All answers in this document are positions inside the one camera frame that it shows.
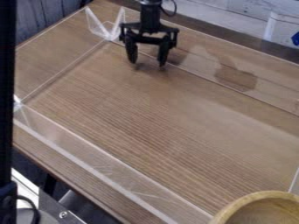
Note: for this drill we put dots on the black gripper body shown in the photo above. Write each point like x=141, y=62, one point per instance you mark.
x=133, y=34

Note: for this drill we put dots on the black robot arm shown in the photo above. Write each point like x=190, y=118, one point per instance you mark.
x=150, y=15

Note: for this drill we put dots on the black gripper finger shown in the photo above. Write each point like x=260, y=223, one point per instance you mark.
x=131, y=49
x=163, y=52

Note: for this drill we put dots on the white container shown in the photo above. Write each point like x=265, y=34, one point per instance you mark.
x=281, y=28

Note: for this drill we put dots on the brown wooden bowl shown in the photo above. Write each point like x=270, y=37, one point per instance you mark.
x=269, y=207

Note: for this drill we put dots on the clear acrylic tray wall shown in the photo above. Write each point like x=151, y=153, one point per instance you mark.
x=161, y=143

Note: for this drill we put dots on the blue object at edge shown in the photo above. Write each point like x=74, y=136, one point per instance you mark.
x=296, y=39

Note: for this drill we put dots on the grey metal bracket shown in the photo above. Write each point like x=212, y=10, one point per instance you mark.
x=54, y=212

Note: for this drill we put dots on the black foreground pole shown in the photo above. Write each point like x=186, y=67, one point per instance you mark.
x=7, y=102

